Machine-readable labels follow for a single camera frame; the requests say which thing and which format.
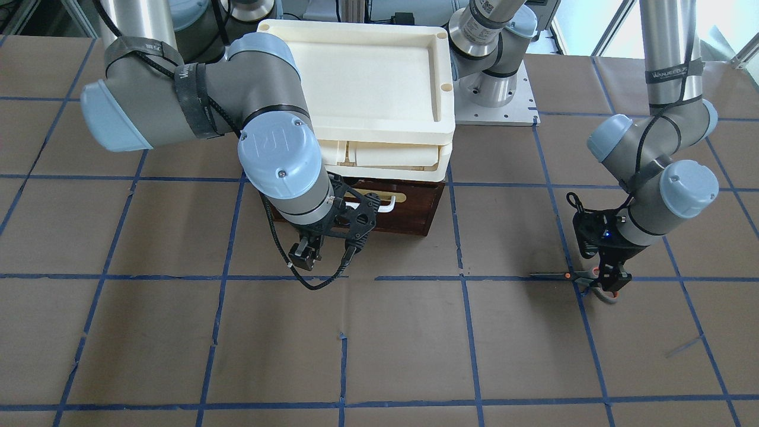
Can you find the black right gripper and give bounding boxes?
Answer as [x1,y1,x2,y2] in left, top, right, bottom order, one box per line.
[288,173,381,267]

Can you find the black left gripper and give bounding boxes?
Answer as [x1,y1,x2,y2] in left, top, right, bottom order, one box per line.
[566,192,645,291]

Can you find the black scissors with orange pivot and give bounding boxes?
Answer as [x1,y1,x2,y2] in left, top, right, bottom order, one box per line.
[530,267,618,304]

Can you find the wooden drawer with white handle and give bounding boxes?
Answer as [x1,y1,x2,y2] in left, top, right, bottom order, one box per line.
[344,189,407,214]

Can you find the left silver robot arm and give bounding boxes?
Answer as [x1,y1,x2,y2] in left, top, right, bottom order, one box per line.
[567,1,719,303]

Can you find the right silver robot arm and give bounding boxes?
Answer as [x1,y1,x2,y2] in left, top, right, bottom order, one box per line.
[81,1,380,270]

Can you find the dark brown wooden drawer cabinet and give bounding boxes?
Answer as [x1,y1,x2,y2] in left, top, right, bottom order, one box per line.
[267,177,445,236]

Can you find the cream plastic tray lower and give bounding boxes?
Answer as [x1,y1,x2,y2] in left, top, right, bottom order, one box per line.
[319,140,453,182]

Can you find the cream plastic tray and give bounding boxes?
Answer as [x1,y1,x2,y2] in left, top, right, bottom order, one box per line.
[319,140,453,182]
[259,20,455,146]

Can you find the cream plastic tray upper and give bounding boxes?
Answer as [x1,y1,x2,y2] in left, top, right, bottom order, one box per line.
[259,20,455,146]

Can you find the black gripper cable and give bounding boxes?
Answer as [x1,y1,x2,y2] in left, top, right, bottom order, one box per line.
[260,193,359,291]

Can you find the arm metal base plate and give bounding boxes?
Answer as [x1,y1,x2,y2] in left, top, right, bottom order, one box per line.
[454,63,541,126]

